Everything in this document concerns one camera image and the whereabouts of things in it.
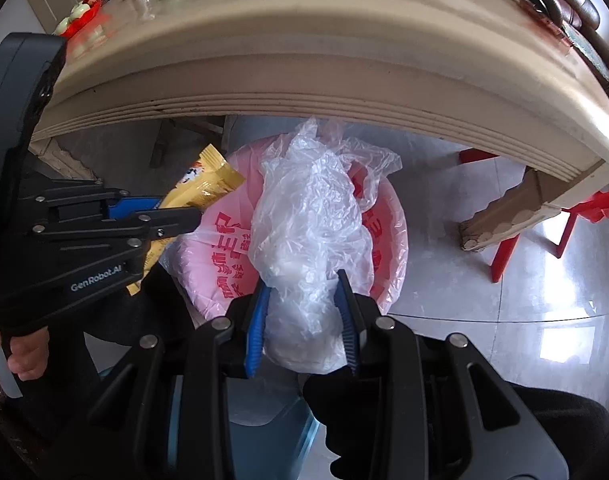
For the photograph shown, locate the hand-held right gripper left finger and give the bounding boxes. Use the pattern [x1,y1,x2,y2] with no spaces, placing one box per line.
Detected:
[39,281,272,480]

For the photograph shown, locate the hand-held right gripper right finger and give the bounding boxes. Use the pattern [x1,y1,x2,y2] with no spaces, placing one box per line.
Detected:
[333,269,570,480]

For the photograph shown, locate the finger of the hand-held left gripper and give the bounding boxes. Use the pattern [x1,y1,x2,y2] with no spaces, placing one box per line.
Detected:
[31,186,162,222]
[33,206,204,257]

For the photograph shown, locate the bin with pink liner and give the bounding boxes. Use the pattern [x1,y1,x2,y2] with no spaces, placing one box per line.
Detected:
[159,132,410,322]

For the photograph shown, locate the yellow snack packet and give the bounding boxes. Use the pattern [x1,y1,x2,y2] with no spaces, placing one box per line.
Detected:
[126,143,246,299]

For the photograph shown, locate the clear plastic bag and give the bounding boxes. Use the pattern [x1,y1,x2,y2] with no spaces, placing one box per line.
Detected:
[249,116,403,375]

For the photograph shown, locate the person's left forearm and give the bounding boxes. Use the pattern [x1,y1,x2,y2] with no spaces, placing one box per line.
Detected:
[0,366,50,466]

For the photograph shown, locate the person's left hand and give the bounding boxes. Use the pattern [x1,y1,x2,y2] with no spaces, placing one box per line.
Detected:
[0,311,51,382]

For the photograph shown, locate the blue plastic stool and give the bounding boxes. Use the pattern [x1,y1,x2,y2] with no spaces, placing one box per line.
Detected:
[98,366,321,480]

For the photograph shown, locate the dark wooden stool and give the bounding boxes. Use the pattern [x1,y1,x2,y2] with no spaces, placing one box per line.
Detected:
[149,116,226,169]

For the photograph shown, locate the person's black trousers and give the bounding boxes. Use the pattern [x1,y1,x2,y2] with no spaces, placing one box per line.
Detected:
[79,260,609,480]

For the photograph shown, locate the red plate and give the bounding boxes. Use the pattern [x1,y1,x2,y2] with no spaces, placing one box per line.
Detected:
[54,0,104,39]

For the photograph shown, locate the red plastic stool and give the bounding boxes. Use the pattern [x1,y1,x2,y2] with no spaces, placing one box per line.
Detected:
[458,148,609,284]

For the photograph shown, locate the beige wooden table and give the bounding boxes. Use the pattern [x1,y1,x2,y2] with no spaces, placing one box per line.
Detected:
[27,0,609,255]

